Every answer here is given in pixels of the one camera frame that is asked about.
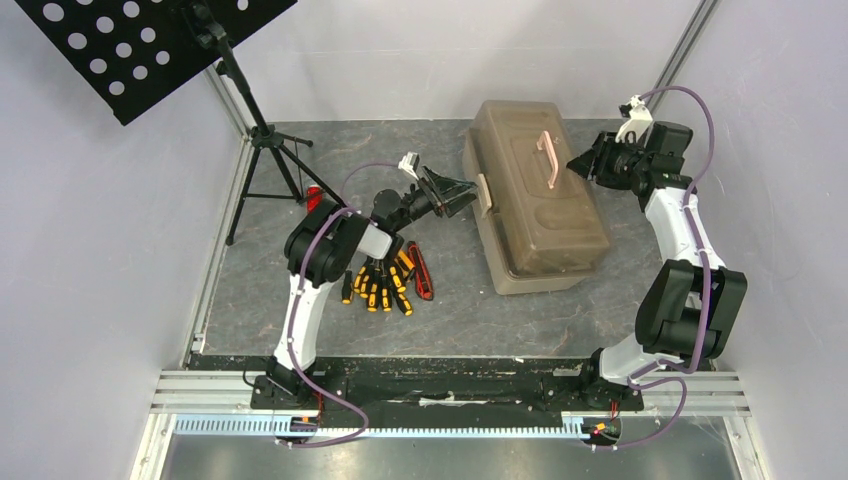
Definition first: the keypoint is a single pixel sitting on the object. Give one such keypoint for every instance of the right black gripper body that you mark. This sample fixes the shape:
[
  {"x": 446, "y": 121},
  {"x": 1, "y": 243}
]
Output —
[{"x": 603, "y": 158}]

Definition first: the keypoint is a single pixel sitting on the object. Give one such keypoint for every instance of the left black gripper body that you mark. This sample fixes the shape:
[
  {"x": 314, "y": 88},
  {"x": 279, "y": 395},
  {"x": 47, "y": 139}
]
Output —
[{"x": 429, "y": 198}]

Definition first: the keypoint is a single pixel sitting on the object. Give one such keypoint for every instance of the beige plastic tool box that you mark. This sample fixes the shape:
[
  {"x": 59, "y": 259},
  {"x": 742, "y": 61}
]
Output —
[{"x": 538, "y": 221}]

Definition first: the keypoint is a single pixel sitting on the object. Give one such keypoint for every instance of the screwdriver yellow black far left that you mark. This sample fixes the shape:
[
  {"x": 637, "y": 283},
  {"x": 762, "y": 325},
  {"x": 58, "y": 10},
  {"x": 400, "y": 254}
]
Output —
[{"x": 347, "y": 292}]

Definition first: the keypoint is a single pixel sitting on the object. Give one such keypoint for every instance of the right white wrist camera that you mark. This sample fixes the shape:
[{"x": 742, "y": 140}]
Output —
[{"x": 638, "y": 120}]

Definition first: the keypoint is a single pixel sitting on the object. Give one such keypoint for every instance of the aluminium frame rail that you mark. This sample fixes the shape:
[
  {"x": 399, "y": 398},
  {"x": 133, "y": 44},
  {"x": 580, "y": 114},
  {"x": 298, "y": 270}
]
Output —
[{"x": 214, "y": 401}]

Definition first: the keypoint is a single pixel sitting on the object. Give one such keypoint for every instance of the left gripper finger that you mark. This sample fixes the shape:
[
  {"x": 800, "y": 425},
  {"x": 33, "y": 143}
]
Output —
[
  {"x": 447, "y": 185},
  {"x": 457, "y": 203}
]

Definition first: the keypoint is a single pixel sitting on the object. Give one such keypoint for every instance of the red black utility knife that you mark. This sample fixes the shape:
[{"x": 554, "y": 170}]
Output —
[{"x": 424, "y": 287}]

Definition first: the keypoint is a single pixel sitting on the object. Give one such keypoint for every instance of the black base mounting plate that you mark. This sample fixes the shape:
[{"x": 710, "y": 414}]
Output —
[{"x": 443, "y": 392}]

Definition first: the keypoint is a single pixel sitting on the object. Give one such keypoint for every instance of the black perforated music stand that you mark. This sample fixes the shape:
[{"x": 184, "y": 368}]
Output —
[{"x": 136, "y": 53}]

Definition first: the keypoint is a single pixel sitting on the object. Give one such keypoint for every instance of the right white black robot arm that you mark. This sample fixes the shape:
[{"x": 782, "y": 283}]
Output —
[{"x": 689, "y": 311}]

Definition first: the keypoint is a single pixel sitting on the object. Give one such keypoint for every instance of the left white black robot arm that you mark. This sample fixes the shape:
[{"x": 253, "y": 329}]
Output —
[{"x": 365, "y": 255}]

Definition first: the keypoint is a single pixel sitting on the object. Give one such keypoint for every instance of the red cylindrical object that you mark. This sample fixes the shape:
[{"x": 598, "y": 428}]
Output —
[{"x": 314, "y": 197}]

